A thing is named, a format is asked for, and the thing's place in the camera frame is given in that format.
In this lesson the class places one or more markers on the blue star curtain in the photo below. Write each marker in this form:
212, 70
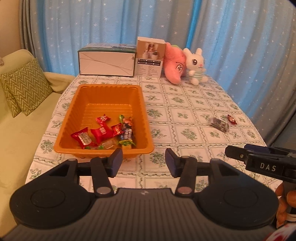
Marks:
248, 46

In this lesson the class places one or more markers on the large red snack packet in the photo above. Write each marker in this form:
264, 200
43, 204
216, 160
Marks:
102, 133

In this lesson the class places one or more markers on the beige product box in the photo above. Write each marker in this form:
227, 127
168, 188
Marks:
149, 57

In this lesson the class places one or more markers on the green brown candy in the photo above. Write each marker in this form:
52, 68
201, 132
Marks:
94, 147

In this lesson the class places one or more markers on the dark chocolate bar packet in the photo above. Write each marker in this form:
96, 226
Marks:
127, 135

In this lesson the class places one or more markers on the light green sofa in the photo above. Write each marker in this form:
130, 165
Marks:
20, 137

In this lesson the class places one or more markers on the small red candy packet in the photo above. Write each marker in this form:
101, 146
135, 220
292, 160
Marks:
102, 120

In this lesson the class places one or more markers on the floral checked tablecloth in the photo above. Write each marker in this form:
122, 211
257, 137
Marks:
179, 119

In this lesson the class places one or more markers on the white flat cardboard box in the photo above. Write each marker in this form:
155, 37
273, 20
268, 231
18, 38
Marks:
107, 59

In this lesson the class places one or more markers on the white bunny plush toy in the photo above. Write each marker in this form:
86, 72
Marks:
195, 64

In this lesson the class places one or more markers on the green zigzag cushion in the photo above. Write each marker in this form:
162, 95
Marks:
12, 103
29, 86

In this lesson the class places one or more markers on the orange plastic tray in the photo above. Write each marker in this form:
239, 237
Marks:
97, 105

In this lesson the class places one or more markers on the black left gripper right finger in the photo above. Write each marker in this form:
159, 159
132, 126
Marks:
187, 169

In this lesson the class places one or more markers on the pink star plush toy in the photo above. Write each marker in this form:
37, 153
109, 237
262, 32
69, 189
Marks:
174, 64

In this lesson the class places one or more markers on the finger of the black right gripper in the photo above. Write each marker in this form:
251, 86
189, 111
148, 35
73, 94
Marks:
240, 154

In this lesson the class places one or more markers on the red jujube candy packet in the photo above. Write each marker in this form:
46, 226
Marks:
83, 138

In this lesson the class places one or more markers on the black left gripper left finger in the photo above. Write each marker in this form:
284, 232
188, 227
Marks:
101, 169

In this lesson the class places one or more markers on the colourful nut snack packet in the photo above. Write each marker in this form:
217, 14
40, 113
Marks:
126, 122

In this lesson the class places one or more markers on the right hand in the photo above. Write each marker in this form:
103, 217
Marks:
284, 203

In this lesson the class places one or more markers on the clear tan candy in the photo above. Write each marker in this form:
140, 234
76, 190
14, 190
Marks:
110, 144

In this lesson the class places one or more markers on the small red candy packet two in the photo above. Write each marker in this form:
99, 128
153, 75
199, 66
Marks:
117, 129

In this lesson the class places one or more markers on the yellow candy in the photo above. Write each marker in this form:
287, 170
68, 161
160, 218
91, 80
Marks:
126, 144

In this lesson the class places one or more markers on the small dark red candy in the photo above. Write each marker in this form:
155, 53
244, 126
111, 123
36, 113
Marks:
231, 119

